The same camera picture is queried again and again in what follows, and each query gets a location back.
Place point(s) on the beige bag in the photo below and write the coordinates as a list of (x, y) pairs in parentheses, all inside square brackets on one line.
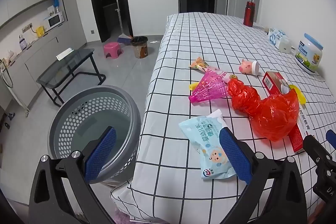
[(11, 57)]

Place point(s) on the white paper sheet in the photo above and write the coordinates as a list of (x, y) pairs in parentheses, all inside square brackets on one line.
[(64, 54)]

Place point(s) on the white microwave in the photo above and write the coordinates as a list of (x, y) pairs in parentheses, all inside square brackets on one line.
[(53, 20)]

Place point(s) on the purple white bottle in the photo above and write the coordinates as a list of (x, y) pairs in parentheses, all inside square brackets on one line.
[(22, 43)]

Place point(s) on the red water bottle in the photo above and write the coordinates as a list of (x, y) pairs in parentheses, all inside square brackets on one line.
[(248, 15)]

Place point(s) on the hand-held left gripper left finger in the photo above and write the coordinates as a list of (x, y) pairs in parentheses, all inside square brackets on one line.
[(101, 153)]

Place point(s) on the small yellow tube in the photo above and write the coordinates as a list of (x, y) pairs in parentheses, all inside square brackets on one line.
[(193, 86)]

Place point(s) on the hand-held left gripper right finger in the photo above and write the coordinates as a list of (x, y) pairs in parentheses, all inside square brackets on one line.
[(235, 155)]

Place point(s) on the long red white toothpaste box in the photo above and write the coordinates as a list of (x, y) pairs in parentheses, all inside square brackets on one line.
[(296, 138)]

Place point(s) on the light blue wet wipes packet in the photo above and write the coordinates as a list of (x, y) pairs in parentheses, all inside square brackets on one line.
[(202, 132)]

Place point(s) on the dark glass table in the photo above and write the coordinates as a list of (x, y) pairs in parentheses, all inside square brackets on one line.
[(65, 66)]

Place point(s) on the pink pig cup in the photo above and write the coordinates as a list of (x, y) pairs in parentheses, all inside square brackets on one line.
[(245, 67)]

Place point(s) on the blue white tissue pack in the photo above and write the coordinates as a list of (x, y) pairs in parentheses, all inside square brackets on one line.
[(275, 36)]

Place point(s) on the blue water jug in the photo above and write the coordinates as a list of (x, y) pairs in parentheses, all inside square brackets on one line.
[(56, 1)]

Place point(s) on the white tissue box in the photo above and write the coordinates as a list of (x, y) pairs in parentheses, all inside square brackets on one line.
[(284, 44)]

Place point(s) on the pink plastic stool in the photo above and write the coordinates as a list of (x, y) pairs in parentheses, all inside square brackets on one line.
[(113, 48)]

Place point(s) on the grey counter cabinet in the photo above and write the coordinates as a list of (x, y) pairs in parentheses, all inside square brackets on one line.
[(39, 56)]

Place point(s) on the yellow appliance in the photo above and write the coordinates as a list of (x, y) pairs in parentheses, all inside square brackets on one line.
[(40, 31)]

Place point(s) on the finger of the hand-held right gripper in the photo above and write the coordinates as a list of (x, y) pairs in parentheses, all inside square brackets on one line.
[(316, 151), (331, 138)]

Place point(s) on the pink fluffy mat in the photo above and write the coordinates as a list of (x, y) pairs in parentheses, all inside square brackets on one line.
[(123, 218)]

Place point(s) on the white milk powder can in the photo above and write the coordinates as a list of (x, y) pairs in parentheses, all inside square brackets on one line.
[(308, 56)]

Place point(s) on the pink plastic shuttlecock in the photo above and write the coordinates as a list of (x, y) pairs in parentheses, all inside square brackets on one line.
[(207, 85)]

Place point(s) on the grey perforated laundry basket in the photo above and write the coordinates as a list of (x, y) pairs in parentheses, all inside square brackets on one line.
[(78, 108)]

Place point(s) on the red plastic bag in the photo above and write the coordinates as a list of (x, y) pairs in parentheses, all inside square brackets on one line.
[(267, 113)]

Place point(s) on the white carton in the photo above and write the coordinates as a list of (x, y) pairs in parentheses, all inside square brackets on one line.
[(50, 11)]

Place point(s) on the red beige carton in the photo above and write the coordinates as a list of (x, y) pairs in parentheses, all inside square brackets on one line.
[(273, 81)]

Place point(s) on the yellow plastic cup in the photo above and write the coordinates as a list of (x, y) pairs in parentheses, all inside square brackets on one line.
[(302, 96)]

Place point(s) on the wall power socket strip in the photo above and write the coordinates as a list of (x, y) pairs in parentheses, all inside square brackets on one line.
[(27, 27)]

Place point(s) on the brown waste bin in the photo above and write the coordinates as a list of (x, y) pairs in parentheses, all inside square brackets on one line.
[(140, 50)]

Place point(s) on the orange pink snack wrapper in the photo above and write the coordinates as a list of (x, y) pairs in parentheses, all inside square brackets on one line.
[(200, 65)]

